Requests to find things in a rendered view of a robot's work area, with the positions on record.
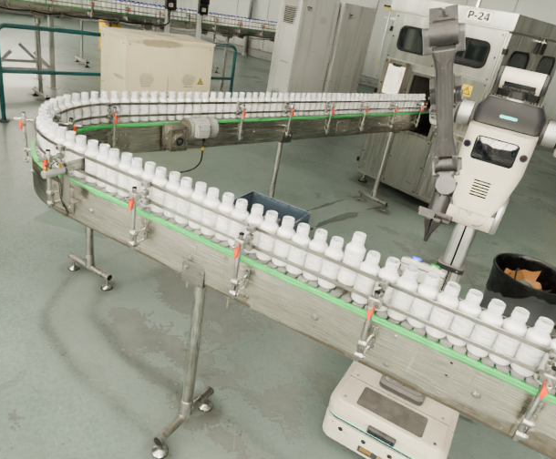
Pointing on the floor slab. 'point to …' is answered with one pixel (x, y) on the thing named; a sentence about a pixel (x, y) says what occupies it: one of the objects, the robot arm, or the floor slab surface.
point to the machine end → (403, 49)
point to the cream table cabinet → (154, 62)
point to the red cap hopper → (8, 51)
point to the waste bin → (542, 306)
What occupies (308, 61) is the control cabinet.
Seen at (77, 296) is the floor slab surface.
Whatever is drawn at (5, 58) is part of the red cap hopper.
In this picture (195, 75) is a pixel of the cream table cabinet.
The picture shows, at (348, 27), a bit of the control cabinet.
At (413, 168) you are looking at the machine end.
